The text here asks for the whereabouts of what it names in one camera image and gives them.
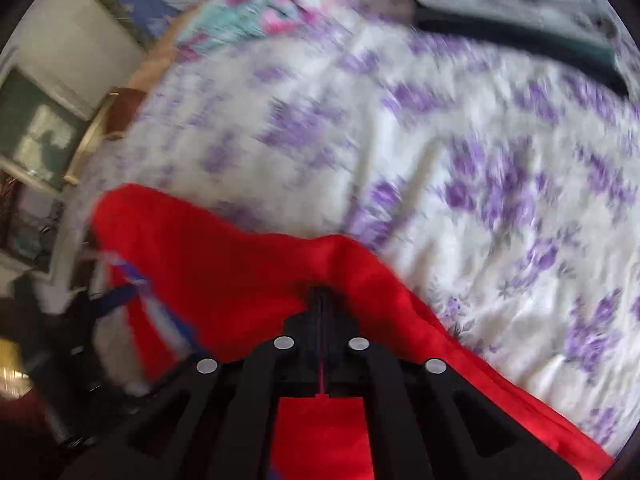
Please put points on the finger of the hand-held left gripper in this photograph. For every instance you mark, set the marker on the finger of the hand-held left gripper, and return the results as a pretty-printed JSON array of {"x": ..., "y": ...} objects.
[{"x": 120, "y": 300}]

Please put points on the green patterned cloth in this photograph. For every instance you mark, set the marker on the green patterned cloth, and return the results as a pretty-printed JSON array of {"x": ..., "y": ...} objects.
[{"x": 117, "y": 12}]

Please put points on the red pants with striped waist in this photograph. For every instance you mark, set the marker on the red pants with striped waist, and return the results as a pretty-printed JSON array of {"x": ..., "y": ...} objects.
[{"x": 225, "y": 260}]

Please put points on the folded floral blanket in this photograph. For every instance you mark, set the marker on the folded floral blanket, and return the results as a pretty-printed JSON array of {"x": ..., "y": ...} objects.
[{"x": 250, "y": 15}]

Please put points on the folded black garment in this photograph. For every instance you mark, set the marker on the folded black garment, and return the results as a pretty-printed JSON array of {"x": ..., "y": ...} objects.
[{"x": 500, "y": 35}]

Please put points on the folded dark green garment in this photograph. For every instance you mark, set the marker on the folded dark green garment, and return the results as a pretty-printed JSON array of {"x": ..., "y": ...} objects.
[{"x": 595, "y": 50}]

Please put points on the purple floral bedsheet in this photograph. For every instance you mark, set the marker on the purple floral bedsheet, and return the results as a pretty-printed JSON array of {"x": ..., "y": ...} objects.
[{"x": 400, "y": 160}]

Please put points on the wooden bed frame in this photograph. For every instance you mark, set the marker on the wooden bed frame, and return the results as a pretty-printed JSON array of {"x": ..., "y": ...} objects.
[{"x": 125, "y": 105}]

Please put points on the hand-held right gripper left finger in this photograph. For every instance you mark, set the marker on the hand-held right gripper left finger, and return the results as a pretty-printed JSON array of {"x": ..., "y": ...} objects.
[{"x": 300, "y": 340}]

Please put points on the white framed glass panel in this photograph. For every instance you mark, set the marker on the white framed glass panel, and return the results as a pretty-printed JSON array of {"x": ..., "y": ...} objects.
[{"x": 40, "y": 130}]

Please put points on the cluttered shelf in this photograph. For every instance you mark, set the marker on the cluttered shelf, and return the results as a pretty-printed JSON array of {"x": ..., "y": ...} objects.
[{"x": 27, "y": 230}]

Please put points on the yellow shiny object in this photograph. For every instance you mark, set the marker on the yellow shiny object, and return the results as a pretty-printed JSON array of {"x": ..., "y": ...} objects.
[{"x": 12, "y": 370}]

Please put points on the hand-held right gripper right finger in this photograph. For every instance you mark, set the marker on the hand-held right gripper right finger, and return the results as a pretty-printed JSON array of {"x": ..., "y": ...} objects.
[{"x": 340, "y": 345}]

